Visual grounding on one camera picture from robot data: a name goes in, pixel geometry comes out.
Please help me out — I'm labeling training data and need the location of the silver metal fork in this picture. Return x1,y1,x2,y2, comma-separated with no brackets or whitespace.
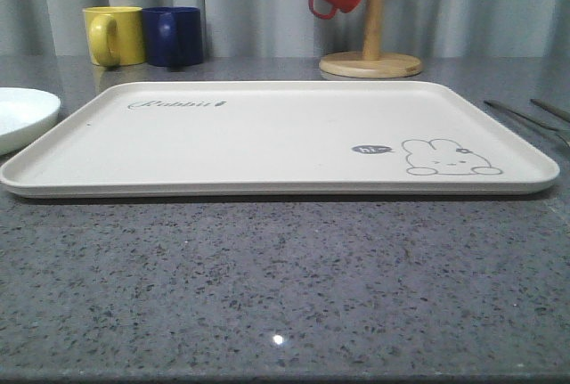
484,100,569,146

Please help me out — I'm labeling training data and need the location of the dark blue ceramic mug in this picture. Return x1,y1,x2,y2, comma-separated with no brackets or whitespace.
142,6,204,67

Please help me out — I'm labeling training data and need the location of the wooden mug tree stand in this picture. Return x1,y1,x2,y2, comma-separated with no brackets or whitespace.
319,0,423,79

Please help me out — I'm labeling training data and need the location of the yellow ceramic mug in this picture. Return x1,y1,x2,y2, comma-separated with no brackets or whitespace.
83,6,146,67

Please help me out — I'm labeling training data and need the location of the beige rabbit serving tray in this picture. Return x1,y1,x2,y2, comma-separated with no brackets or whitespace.
1,81,559,198

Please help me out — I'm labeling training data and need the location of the grey pleated curtain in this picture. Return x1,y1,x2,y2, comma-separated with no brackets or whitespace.
1,0,569,57

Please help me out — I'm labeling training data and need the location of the white round plate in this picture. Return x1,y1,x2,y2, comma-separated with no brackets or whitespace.
1,87,61,155

